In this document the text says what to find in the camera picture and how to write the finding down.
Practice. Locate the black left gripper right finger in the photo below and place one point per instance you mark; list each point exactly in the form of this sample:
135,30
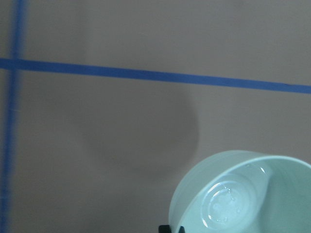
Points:
181,230

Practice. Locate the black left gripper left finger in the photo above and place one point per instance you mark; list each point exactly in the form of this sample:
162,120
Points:
164,229

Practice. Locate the mint green bowl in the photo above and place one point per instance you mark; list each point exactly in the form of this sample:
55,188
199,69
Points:
244,192

